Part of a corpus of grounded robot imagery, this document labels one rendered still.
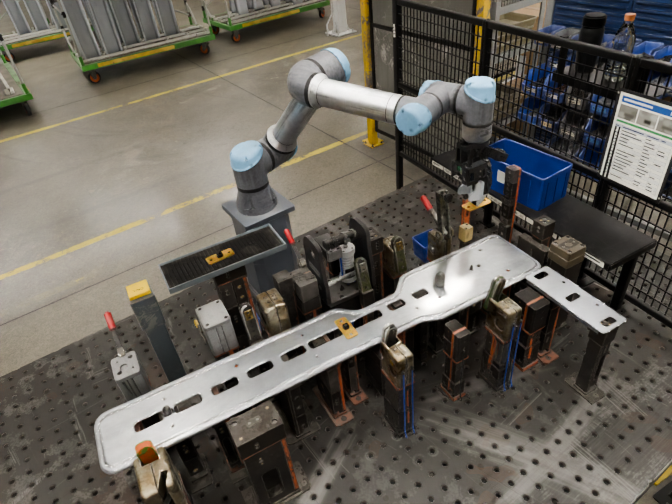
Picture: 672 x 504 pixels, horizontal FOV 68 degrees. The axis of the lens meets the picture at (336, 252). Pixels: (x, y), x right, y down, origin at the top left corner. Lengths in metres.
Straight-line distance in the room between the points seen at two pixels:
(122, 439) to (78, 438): 0.49
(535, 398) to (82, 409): 1.49
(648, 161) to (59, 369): 2.12
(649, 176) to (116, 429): 1.69
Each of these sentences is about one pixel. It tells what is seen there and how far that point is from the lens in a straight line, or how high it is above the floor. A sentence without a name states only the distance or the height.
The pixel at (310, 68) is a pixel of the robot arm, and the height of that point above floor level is 1.63.
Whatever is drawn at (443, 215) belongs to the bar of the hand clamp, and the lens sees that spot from 1.69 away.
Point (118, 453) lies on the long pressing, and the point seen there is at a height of 1.00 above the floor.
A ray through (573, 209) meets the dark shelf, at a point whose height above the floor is 1.03.
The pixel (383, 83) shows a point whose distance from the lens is 4.38.
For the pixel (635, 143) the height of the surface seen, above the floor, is 1.30.
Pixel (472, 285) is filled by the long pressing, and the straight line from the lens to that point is 1.61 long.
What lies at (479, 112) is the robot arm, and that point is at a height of 1.55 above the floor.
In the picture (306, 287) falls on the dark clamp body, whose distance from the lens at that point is 1.53.
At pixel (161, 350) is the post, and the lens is 1.69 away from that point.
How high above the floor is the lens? 2.07
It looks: 38 degrees down
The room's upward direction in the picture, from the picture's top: 7 degrees counter-clockwise
